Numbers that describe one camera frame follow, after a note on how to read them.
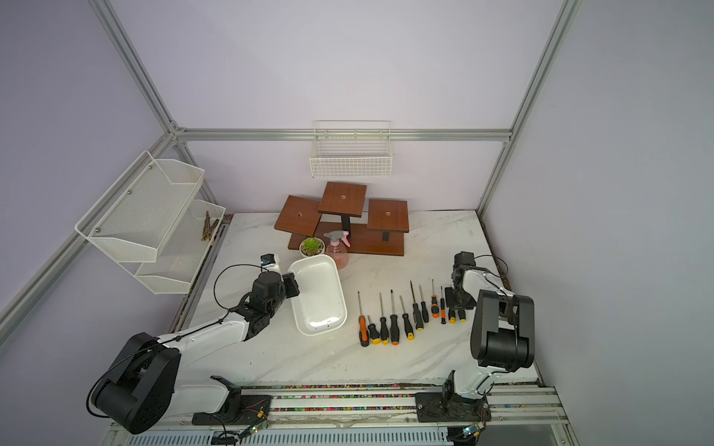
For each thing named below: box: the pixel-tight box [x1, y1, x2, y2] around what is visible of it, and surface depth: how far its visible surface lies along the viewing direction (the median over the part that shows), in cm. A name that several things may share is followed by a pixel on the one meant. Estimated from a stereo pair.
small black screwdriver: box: [379, 291, 390, 345], surface depth 88 cm
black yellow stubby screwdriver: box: [367, 314, 382, 345], surface depth 88 cm
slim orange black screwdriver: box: [430, 278, 440, 319], surface depth 94 cm
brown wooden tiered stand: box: [274, 181, 410, 257], surface depth 100 cm
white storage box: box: [287, 254, 348, 337], surface depth 92 cm
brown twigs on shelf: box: [200, 210, 220, 241], surface depth 100 cm
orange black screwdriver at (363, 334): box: [357, 290, 370, 347], surface depth 87 cm
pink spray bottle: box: [323, 230, 351, 271], surface depth 97 cm
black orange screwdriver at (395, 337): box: [390, 288, 401, 347], surface depth 88 cm
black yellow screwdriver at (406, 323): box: [399, 295, 415, 342], surface depth 89 cm
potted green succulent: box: [298, 236, 326, 257], surface depth 100 cm
